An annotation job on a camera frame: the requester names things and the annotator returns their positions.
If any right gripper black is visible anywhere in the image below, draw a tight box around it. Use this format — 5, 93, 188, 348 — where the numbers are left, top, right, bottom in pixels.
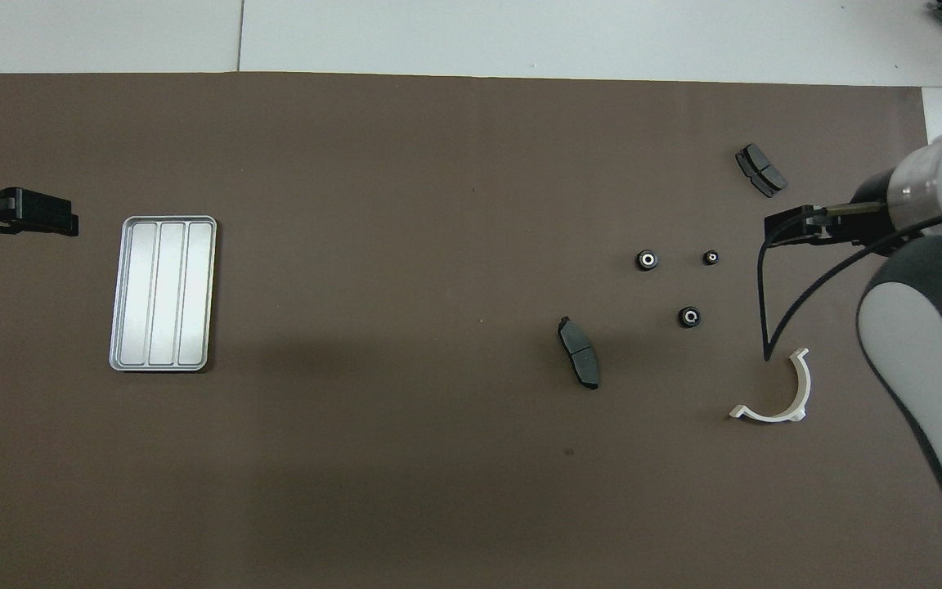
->
765, 168, 901, 250

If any white curved plastic bracket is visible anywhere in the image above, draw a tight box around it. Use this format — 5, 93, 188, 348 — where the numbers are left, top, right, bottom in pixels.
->
729, 348, 812, 424

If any brown table mat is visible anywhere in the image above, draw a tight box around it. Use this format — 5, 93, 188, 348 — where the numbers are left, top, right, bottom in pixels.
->
0, 72, 942, 589

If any long grey brake pad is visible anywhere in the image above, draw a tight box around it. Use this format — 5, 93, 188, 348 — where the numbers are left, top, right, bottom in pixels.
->
558, 316, 601, 391

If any short grey brake pad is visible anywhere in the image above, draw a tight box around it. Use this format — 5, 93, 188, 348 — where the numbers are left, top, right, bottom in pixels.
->
735, 143, 788, 199

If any silver metal tray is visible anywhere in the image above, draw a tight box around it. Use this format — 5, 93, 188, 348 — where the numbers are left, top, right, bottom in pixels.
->
109, 215, 218, 374

